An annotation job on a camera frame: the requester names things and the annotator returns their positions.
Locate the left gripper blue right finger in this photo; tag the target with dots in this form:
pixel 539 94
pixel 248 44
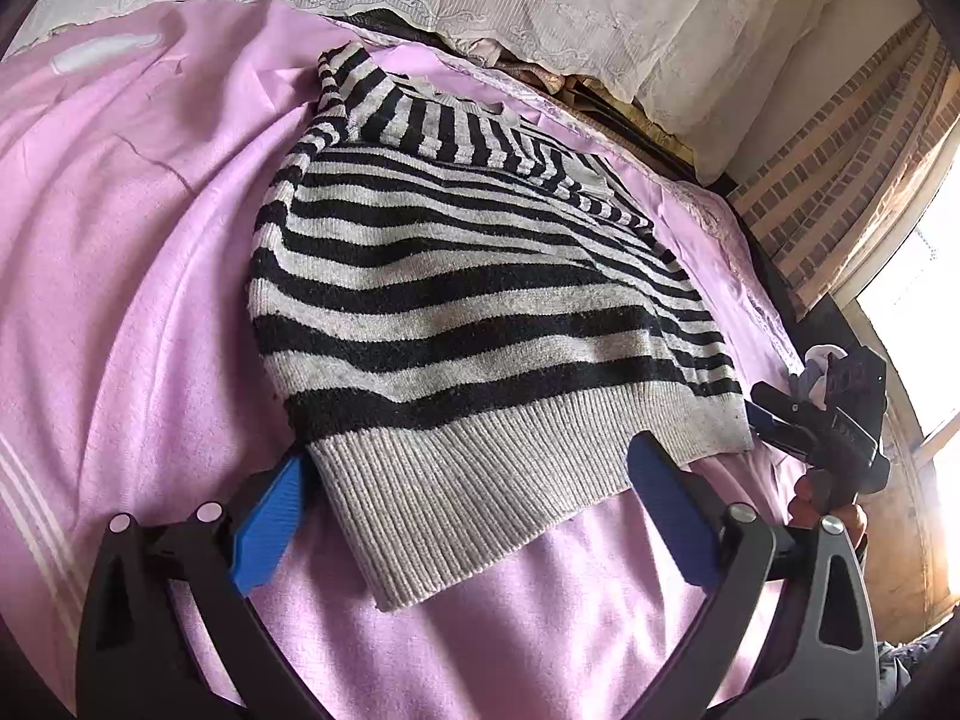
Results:
pixel 681 506

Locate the person's right hand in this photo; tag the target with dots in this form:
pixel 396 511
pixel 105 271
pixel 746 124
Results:
pixel 806 511

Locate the brick pattern curtain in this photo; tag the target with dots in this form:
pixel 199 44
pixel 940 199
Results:
pixel 824 200

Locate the pink satin bedspread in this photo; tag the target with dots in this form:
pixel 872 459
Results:
pixel 135 153

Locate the brown woven mat stack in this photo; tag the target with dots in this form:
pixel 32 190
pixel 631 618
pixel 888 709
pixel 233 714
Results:
pixel 625 124

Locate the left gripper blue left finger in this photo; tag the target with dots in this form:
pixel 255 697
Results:
pixel 265 514

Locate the black grey striped sweater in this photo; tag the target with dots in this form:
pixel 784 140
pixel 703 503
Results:
pixel 467 322

